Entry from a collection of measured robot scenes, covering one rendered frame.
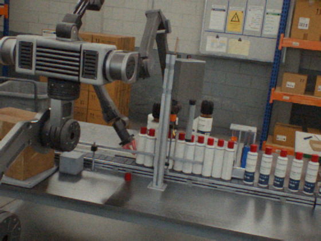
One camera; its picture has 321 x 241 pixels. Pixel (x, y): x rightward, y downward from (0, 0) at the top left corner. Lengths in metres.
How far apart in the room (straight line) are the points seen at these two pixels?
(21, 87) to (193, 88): 3.46
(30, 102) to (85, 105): 1.48
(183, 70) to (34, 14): 6.11
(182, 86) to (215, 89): 4.71
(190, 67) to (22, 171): 0.93
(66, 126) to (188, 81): 0.63
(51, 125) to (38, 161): 0.39
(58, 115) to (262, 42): 4.96
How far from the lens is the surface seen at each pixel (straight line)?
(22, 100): 4.48
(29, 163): 2.09
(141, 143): 2.25
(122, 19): 7.10
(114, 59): 1.63
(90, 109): 5.78
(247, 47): 6.45
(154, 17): 2.06
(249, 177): 2.21
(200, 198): 2.08
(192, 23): 6.73
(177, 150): 2.21
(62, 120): 1.78
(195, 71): 2.04
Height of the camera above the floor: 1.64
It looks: 13 degrees down
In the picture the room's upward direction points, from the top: 6 degrees clockwise
